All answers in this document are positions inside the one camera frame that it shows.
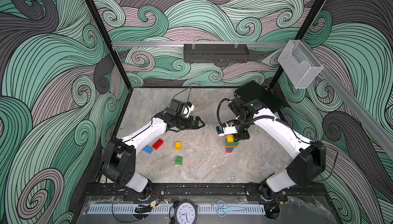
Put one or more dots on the light blue scissors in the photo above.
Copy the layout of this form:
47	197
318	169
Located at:
223	208

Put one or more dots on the yellow curved lego brick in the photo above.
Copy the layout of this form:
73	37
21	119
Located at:
230	139

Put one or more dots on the aluminium rail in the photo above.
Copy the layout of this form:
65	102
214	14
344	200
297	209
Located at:
352	82
179	44

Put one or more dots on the green square lego brick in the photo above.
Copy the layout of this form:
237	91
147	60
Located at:
179	160

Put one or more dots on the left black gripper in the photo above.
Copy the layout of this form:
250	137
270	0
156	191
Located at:
192	126

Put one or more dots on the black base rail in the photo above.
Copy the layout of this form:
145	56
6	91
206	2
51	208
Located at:
249	191

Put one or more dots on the white analog clock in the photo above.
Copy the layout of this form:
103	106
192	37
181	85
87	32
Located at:
186	212

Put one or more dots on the yellow square lego brick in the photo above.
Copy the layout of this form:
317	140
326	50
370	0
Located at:
178	145

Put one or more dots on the aluminium right rail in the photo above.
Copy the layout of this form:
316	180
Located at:
352	82

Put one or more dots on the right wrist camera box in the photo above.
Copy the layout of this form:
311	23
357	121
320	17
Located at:
226	130

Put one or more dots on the light blue lego brick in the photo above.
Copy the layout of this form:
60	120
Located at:
148	149

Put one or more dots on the aluminium back rail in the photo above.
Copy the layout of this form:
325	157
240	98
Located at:
179	44

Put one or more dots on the green long lego brick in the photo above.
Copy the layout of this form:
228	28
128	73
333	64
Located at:
232	144

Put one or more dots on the red long lego brick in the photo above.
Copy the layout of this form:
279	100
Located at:
158	144

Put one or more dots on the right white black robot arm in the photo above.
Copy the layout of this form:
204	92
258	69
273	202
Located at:
308	157

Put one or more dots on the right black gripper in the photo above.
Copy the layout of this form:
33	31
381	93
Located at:
243	135

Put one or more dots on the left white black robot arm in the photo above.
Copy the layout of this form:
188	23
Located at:
118	162

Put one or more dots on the black briefcase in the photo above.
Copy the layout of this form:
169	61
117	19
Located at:
253	91

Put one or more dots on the white slotted cable duct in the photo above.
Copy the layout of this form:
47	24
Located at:
165	209

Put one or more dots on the clear plastic wall holder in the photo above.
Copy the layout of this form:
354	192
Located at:
300	63

